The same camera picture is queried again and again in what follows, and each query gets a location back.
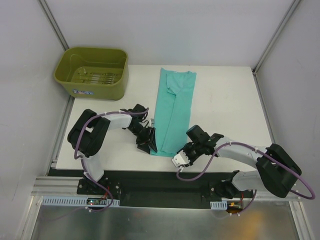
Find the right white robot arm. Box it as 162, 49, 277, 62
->
172, 125, 302, 199

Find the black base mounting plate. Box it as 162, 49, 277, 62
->
47, 169, 253, 210

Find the left white cable duct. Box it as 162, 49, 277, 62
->
42, 196, 120, 208

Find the left aluminium corner post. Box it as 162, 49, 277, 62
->
37, 0, 69, 51

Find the aluminium frame rail front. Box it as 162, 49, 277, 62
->
31, 176, 303, 202

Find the olive green plastic bin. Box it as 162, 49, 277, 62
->
54, 47, 129, 101

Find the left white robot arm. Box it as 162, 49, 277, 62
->
67, 104, 158, 195

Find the teal t shirt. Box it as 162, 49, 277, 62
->
150, 68, 197, 157

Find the reflective metal sheet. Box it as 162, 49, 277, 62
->
22, 197, 314, 240

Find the right aluminium corner post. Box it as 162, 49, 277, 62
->
252, 0, 303, 75

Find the right white cable duct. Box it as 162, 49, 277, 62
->
210, 200, 228, 211

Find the white cable duct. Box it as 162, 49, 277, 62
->
42, 196, 120, 208
210, 200, 228, 211

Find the aluminium corner post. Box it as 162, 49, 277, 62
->
37, 0, 69, 51
252, 0, 303, 75

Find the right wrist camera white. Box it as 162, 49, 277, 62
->
171, 151, 190, 168

